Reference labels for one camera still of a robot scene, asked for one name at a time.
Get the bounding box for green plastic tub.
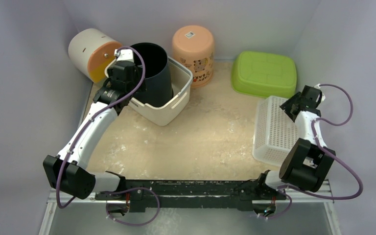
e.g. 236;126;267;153
231;51;297;98

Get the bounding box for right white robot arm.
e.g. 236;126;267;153
252;86;334;199

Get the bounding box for tall black cylindrical bin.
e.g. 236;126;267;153
131;42;173;107

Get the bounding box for green white perforated basket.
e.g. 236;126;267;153
252;96;298;167

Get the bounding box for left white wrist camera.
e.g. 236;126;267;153
114;48;135;64

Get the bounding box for large orange plastic bucket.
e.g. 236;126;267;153
172;25;215;88

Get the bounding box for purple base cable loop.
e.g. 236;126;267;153
105;187;161;227

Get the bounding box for white orange cylindrical container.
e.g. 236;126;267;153
68;28;122;83

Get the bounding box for aluminium table frame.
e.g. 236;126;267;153
39;180;343;235

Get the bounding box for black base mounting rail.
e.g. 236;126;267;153
95;179;286;212

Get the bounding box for cream plastic storage basket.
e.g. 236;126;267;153
105;57;193;127

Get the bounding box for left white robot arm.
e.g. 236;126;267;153
43;61;146;200

